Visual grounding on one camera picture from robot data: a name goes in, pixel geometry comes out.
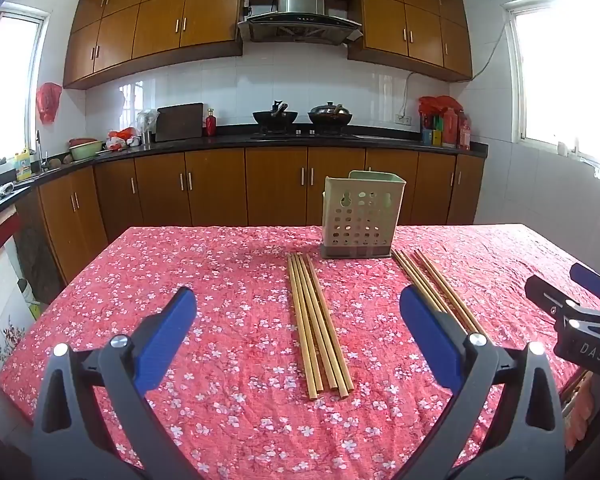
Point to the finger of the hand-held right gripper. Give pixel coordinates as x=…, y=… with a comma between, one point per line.
x=587, y=277
x=542, y=290

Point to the pink plastic bottle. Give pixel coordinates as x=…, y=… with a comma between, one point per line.
x=464, y=135

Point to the yellow detergent bottle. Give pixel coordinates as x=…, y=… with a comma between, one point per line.
x=23, y=167

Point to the hanging red plastic bag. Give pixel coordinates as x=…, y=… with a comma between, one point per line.
x=49, y=102

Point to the black gas stove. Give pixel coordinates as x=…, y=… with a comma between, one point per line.
x=305, y=135

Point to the beige perforated chopstick holder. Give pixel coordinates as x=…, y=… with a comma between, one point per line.
x=360, y=220

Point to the black wok with lid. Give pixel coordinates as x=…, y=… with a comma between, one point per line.
x=330, y=116

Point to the red oil bottle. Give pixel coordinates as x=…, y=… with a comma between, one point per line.
x=451, y=130

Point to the metal faucet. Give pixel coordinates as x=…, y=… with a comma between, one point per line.
x=39, y=152

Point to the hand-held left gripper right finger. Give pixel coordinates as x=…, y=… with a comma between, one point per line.
x=425, y=322

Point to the person's right hand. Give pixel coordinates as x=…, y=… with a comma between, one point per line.
x=577, y=410

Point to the dark wooden cutting board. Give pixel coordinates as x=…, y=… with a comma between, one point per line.
x=180, y=122

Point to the wooden base cabinets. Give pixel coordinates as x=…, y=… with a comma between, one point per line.
x=215, y=185

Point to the black kitchen countertop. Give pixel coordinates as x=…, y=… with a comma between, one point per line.
x=230, y=141

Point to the green basin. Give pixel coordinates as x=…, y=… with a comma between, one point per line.
x=85, y=151

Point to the window with white frame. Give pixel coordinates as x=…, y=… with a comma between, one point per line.
x=5, y=85
x=565, y=75

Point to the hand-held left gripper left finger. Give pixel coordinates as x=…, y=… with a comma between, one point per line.
x=172, y=325

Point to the steel range hood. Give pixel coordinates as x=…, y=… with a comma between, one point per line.
x=300, y=0

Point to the crumpled red plastic bag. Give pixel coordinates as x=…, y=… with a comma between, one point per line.
x=437, y=105

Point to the red floral tablecloth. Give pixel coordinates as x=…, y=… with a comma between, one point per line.
x=220, y=310

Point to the wooden wall cabinet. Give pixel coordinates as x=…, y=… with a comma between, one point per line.
x=155, y=25
x=420, y=30

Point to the clear plastic container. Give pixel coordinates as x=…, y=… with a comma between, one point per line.
x=146, y=127

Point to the white wall socket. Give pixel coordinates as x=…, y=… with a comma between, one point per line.
x=404, y=120

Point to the colourful utensil rack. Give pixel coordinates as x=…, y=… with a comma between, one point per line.
x=431, y=132

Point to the red and white plastic bag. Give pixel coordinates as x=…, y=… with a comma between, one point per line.
x=122, y=139

